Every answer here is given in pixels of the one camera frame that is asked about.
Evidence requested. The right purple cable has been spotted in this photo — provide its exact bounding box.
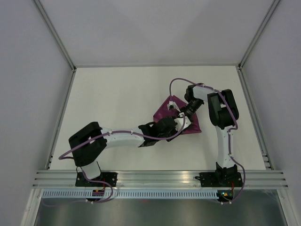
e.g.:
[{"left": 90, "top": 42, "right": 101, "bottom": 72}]
[{"left": 169, "top": 78, "right": 246, "bottom": 205}]

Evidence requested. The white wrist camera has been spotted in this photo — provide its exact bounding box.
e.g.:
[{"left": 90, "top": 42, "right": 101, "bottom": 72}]
[
  {"left": 174, "top": 113, "right": 191, "bottom": 131},
  {"left": 167, "top": 100, "right": 180, "bottom": 111}
]

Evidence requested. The white slotted cable duct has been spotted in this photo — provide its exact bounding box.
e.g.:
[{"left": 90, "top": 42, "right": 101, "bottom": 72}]
[{"left": 42, "top": 189, "right": 218, "bottom": 199}]

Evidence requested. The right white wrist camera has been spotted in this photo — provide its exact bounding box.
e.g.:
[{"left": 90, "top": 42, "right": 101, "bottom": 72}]
[{"left": 167, "top": 100, "right": 180, "bottom": 111}]

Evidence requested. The aluminium rail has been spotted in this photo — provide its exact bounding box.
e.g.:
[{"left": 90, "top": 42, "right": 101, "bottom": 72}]
[
  {"left": 32, "top": 170, "right": 289, "bottom": 190},
  {"left": 44, "top": 67, "right": 77, "bottom": 170},
  {"left": 236, "top": 66, "right": 274, "bottom": 170}
]

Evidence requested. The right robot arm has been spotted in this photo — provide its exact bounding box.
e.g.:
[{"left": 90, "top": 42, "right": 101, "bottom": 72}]
[{"left": 181, "top": 83, "right": 243, "bottom": 187}]

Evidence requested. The left aluminium frame post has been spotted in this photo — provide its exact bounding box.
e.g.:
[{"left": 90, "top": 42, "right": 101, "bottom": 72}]
[{"left": 32, "top": 0, "right": 76, "bottom": 72}]

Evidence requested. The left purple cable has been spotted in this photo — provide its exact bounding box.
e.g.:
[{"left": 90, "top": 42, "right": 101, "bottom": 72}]
[{"left": 42, "top": 114, "right": 186, "bottom": 208}]

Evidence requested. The right side aluminium rail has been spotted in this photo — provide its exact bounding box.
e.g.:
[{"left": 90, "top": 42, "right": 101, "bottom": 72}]
[{"left": 236, "top": 66, "right": 274, "bottom": 170}]

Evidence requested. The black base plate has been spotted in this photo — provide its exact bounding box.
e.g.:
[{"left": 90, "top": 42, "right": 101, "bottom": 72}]
[
  {"left": 75, "top": 172, "right": 117, "bottom": 187},
  {"left": 198, "top": 172, "right": 243, "bottom": 187}
]

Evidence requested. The left side aluminium rail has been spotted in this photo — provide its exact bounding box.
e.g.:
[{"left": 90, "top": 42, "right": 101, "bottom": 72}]
[{"left": 44, "top": 67, "right": 77, "bottom": 170}]

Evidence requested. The aluminium front rail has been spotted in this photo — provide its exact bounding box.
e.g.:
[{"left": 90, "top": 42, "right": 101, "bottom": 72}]
[{"left": 32, "top": 170, "right": 289, "bottom": 190}]

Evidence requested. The purple cable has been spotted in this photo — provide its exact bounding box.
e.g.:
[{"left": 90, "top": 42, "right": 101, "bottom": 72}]
[
  {"left": 169, "top": 78, "right": 246, "bottom": 205},
  {"left": 42, "top": 114, "right": 186, "bottom": 208}
]

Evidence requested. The right aluminium frame post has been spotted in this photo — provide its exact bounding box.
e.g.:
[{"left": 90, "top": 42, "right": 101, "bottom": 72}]
[{"left": 237, "top": 0, "right": 282, "bottom": 71}]

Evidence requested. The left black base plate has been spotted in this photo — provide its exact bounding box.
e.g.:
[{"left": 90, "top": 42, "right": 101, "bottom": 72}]
[{"left": 75, "top": 172, "right": 117, "bottom": 187}]

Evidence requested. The aluminium frame post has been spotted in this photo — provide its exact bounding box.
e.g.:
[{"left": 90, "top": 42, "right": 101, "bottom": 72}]
[
  {"left": 237, "top": 0, "right": 282, "bottom": 71},
  {"left": 32, "top": 0, "right": 76, "bottom": 72}
]

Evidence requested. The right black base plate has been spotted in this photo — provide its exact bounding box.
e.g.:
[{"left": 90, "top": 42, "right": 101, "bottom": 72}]
[{"left": 198, "top": 172, "right": 243, "bottom": 187}]

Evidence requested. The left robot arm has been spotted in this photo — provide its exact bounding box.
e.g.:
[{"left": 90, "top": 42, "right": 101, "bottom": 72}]
[{"left": 68, "top": 117, "right": 183, "bottom": 186}]

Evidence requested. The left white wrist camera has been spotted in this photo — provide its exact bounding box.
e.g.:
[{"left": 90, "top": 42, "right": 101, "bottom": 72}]
[{"left": 174, "top": 113, "right": 191, "bottom": 131}]

